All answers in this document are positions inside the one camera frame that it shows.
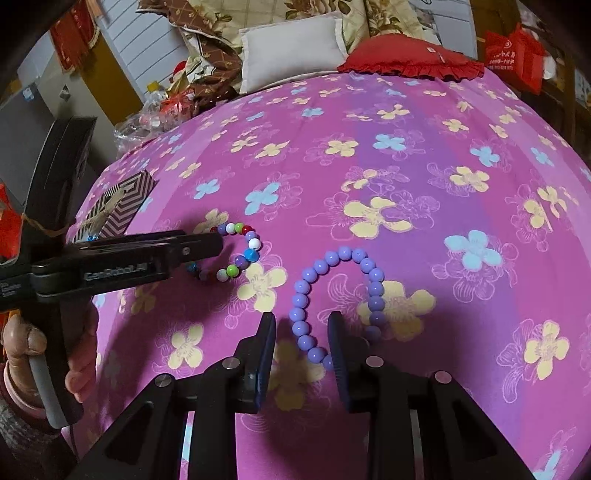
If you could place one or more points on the beige floral quilt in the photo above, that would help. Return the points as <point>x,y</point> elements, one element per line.
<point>210,31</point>

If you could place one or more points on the clear plastic bag of items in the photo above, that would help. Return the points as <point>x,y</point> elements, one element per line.
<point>159,114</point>

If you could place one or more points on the grey white small pillow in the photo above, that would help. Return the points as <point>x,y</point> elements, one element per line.
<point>276,53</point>

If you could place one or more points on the pink floral bed sheet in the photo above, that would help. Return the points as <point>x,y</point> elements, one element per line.
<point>474,208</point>

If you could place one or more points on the striped white jewelry tray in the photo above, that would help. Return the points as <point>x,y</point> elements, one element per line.
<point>114,210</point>

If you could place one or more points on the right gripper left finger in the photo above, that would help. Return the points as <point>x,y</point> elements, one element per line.
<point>255,354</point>

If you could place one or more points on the red frilled cushion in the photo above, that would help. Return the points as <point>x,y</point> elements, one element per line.
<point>401,55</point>

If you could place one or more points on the finger of the handheld left gripper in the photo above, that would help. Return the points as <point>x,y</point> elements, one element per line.
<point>194,247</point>

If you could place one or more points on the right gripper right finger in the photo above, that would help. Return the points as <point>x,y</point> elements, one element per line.
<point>349,353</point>

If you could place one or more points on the red shopping bag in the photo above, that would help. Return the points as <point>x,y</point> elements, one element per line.
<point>517,59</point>

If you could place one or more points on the person's left hand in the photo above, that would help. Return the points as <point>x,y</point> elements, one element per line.
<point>22,340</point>

